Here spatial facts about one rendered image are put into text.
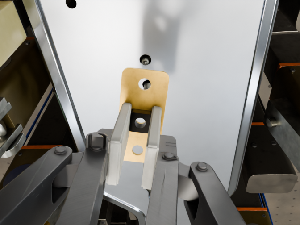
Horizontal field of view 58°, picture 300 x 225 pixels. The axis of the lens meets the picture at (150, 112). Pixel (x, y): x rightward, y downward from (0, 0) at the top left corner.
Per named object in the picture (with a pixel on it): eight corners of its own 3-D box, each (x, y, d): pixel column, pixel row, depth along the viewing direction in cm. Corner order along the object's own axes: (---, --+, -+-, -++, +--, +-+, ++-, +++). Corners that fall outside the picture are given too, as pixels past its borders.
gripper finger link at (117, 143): (117, 186, 16) (105, 185, 16) (128, 135, 23) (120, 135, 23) (121, 143, 15) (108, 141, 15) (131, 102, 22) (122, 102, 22)
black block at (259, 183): (260, 85, 64) (310, 194, 42) (218, 86, 65) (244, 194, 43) (264, 65, 61) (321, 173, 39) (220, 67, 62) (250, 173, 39)
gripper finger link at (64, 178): (101, 193, 15) (45, 187, 15) (114, 147, 19) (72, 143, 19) (102, 169, 14) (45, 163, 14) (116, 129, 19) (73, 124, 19)
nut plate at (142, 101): (157, 162, 25) (157, 170, 23) (115, 157, 25) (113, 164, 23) (170, 72, 22) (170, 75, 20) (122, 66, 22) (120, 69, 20)
